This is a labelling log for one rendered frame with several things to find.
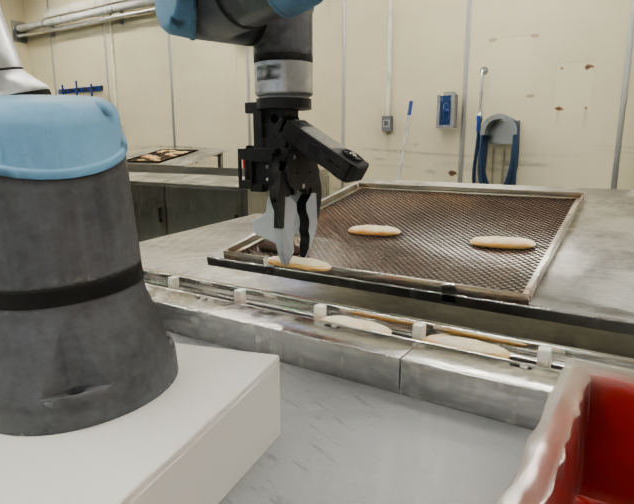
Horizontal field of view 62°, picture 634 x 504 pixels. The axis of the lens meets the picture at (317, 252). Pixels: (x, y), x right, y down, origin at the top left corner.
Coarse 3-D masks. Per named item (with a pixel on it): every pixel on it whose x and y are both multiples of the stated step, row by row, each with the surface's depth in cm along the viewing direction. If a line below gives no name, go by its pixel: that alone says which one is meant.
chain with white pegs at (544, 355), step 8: (168, 280) 85; (176, 280) 85; (176, 288) 85; (240, 296) 77; (320, 304) 70; (320, 312) 70; (416, 328) 62; (424, 328) 62; (416, 336) 63; (424, 336) 63; (544, 352) 55; (544, 360) 55
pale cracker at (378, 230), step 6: (354, 228) 97; (360, 228) 96; (366, 228) 96; (372, 228) 95; (378, 228) 95; (384, 228) 95; (390, 228) 94; (396, 228) 95; (366, 234) 95; (372, 234) 95; (378, 234) 94; (384, 234) 94; (390, 234) 93; (396, 234) 94
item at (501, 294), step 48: (384, 192) 123; (432, 192) 119; (480, 192) 114; (528, 192) 109; (576, 192) 104; (336, 240) 94; (384, 240) 92; (432, 240) 90; (432, 288) 71; (480, 288) 68; (528, 288) 68
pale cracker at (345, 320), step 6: (324, 318) 69; (330, 318) 68; (336, 318) 68; (342, 318) 68; (348, 318) 68; (354, 318) 68; (348, 324) 66; (354, 324) 66; (360, 324) 66; (366, 324) 65; (372, 324) 66; (378, 324) 66; (372, 330) 64; (378, 330) 64; (384, 330) 64; (390, 330) 65
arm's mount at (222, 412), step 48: (192, 384) 42; (240, 384) 42; (96, 432) 36; (144, 432) 36; (192, 432) 35; (240, 432) 41; (0, 480) 32; (48, 480) 31; (96, 480) 31; (144, 480) 31; (192, 480) 35
